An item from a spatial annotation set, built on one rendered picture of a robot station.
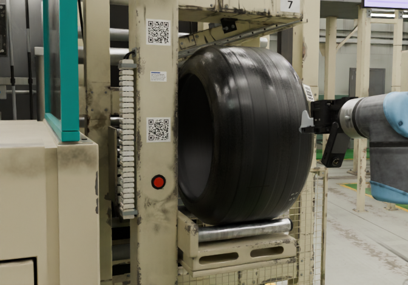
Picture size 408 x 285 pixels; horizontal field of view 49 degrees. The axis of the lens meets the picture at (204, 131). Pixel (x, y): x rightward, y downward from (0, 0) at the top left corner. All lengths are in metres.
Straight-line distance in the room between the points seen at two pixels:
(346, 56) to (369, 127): 11.20
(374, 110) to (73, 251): 0.65
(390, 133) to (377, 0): 4.64
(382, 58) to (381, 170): 11.76
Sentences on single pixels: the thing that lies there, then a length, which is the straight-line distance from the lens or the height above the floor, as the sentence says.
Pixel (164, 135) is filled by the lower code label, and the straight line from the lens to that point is 1.36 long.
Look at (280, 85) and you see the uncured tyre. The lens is 1.32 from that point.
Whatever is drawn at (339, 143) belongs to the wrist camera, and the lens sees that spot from 1.08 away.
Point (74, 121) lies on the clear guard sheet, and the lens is 0.50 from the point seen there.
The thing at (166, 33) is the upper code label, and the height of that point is 1.51.
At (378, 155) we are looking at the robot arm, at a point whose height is 1.21.
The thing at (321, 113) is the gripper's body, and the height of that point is 1.28.
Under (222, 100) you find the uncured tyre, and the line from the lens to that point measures 1.25.
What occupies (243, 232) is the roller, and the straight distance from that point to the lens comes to 1.43.
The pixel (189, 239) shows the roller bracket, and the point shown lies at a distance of 1.33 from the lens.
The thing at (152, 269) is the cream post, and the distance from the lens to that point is 1.44.
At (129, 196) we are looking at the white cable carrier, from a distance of 1.37.
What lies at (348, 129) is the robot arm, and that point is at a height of 1.25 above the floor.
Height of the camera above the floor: 1.32
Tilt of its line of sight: 4 degrees down
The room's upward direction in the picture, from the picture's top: straight up
